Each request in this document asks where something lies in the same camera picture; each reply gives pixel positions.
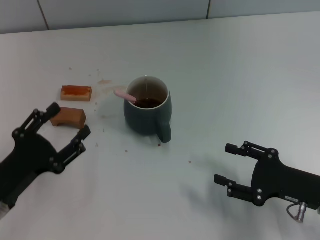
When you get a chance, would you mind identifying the right wrist cable connector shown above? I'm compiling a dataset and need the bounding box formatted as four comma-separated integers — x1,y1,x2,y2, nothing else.
286,202,308,223

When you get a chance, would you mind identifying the grey ceramic cup with coffee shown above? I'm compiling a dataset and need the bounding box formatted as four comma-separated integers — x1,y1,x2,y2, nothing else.
123,75,173,144

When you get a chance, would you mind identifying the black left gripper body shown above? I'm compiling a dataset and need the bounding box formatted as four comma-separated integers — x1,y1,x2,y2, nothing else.
0,128,58,208

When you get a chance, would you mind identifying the brown notched wooden block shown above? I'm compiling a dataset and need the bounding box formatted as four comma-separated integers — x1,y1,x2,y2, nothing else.
49,107,87,130

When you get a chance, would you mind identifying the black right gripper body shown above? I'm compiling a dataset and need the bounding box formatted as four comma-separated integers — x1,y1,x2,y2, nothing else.
251,148,320,210

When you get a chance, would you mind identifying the pink handled metal spoon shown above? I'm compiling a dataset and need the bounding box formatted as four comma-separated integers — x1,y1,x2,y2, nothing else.
114,89,138,103

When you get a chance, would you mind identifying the light wooden block stained orange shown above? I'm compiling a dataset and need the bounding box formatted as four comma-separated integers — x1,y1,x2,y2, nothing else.
60,85,93,103

